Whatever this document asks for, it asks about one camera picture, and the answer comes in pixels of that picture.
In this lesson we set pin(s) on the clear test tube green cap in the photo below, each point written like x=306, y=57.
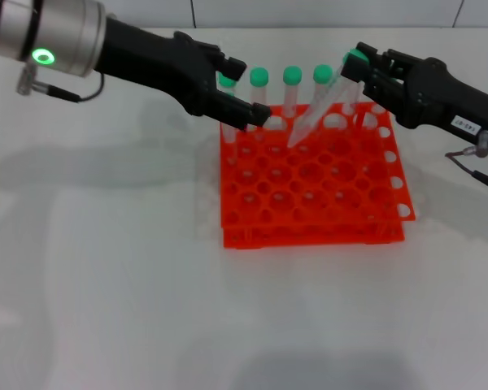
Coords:
x=309, y=122
x=227, y=82
x=259, y=76
x=230, y=142
x=292, y=74
x=323, y=74
x=379, y=108
x=351, y=103

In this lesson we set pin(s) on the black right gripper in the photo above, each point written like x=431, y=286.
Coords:
x=435, y=97

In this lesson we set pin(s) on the orange plastic test tube rack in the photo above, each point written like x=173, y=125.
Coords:
x=268, y=239

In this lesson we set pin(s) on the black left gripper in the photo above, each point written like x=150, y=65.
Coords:
x=154, y=65

